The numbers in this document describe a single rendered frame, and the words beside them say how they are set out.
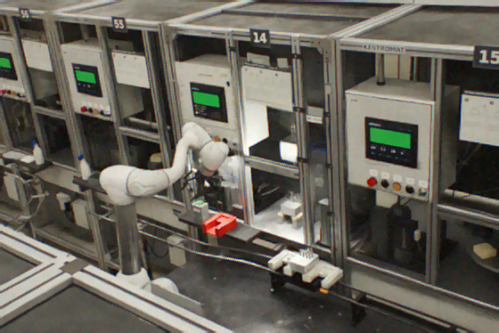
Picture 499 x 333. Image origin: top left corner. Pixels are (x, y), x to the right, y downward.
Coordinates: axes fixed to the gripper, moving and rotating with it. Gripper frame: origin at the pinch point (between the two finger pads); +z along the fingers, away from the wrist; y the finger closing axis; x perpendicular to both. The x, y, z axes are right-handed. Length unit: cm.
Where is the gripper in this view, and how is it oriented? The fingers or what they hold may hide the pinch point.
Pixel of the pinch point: (189, 192)
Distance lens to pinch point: 367.5
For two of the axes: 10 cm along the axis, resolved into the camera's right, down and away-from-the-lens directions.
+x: -5.3, 3.4, -7.7
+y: -6.9, -7.1, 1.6
